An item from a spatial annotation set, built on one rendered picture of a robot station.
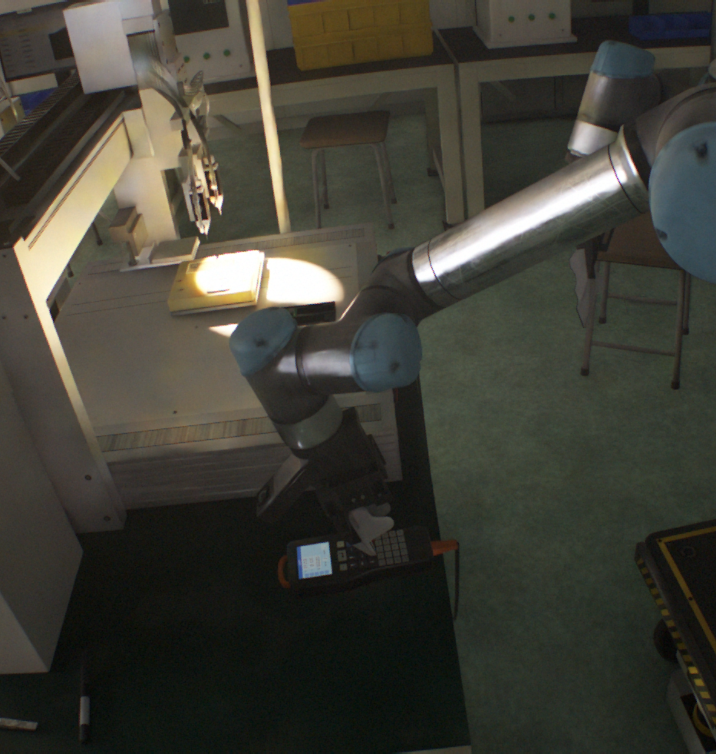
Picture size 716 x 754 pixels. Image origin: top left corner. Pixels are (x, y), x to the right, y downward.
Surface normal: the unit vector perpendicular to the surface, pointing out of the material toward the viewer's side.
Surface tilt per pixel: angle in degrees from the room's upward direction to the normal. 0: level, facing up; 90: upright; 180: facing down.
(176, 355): 0
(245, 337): 15
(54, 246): 90
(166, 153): 90
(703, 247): 87
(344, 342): 41
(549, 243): 107
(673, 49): 90
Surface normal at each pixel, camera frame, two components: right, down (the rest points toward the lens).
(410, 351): 0.89, -0.08
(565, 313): -0.11, -0.80
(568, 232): -0.14, 0.78
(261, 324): -0.36, -0.73
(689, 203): -0.44, 0.54
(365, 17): 0.06, 0.58
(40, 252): 0.99, -0.11
